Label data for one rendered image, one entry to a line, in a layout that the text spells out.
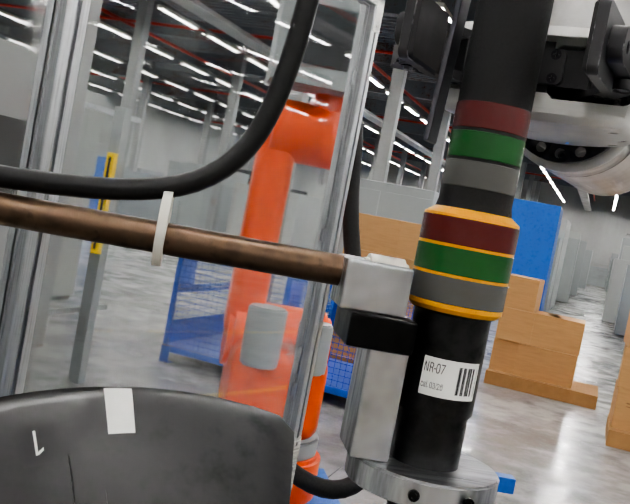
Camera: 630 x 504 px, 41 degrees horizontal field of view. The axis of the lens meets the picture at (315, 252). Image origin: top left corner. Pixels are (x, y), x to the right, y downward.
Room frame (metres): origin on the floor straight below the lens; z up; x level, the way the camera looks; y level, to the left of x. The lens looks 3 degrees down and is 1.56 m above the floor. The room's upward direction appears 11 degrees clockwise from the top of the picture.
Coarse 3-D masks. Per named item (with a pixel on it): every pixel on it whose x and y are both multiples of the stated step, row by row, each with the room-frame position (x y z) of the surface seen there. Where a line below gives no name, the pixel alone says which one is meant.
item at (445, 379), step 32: (416, 320) 0.38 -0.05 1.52; (448, 320) 0.37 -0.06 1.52; (480, 320) 0.37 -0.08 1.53; (416, 352) 0.37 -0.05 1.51; (448, 352) 0.36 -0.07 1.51; (480, 352) 0.37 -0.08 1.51; (416, 384) 0.37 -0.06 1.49; (448, 384) 0.36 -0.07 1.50; (416, 416) 0.37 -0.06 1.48; (448, 416) 0.37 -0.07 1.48; (416, 448) 0.37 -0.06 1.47; (448, 448) 0.37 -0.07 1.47
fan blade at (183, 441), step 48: (0, 432) 0.47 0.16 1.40; (96, 432) 0.49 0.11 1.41; (144, 432) 0.50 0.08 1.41; (192, 432) 0.51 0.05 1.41; (240, 432) 0.52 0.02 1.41; (288, 432) 0.54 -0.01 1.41; (0, 480) 0.45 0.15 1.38; (48, 480) 0.46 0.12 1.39; (96, 480) 0.46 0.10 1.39; (144, 480) 0.47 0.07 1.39; (192, 480) 0.48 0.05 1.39; (240, 480) 0.49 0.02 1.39; (288, 480) 0.51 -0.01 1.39
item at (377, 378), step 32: (352, 256) 0.38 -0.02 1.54; (352, 288) 0.36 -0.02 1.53; (384, 288) 0.36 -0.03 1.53; (352, 320) 0.36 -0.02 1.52; (384, 320) 0.36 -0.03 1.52; (384, 352) 0.36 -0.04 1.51; (352, 384) 0.38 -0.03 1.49; (384, 384) 0.36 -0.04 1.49; (352, 416) 0.37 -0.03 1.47; (384, 416) 0.36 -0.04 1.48; (352, 448) 0.36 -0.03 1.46; (384, 448) 0.36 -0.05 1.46; (352, 480) 0.37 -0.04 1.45; (384, 480) 0.35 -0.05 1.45; (416, 480) 0.35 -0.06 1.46; (448, 480) 0.36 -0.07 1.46; (480, 480) 0.37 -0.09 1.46
